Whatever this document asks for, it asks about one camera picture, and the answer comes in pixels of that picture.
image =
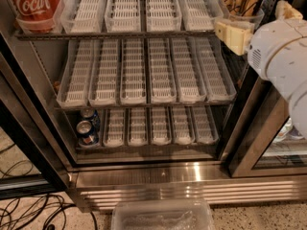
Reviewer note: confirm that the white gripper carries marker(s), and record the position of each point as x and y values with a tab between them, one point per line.
271	45

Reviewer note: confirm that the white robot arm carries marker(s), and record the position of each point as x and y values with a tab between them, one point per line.
297	103

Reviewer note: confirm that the top shelf tray far right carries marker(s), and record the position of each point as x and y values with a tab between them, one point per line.
256	19

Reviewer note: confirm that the white can behind right door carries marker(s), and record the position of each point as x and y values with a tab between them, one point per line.
282	133

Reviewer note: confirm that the blue can behind right door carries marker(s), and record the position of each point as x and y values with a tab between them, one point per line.
294	134

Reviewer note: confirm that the right glass fridge door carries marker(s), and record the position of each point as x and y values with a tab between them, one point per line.
270	118

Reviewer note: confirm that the glass fridge door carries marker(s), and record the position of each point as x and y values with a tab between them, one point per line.
20	120
270	118

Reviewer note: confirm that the rear blue Pepsi can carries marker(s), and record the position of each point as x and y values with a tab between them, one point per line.
92	116

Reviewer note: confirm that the blue pepsi can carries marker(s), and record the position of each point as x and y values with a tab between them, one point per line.
88	136
92	116

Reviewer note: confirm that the front blue Pepsi can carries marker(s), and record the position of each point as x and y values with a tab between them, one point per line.
88	136

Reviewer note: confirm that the red Coca-Cola can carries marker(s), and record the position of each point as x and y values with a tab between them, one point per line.
37	16

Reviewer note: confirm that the stainless steel fridge base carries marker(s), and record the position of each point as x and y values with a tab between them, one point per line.
101	189

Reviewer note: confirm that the left glass fridge door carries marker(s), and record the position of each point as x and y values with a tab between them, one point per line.
20	120

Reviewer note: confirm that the clear plastic bin on floor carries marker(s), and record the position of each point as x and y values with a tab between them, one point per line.
163	214

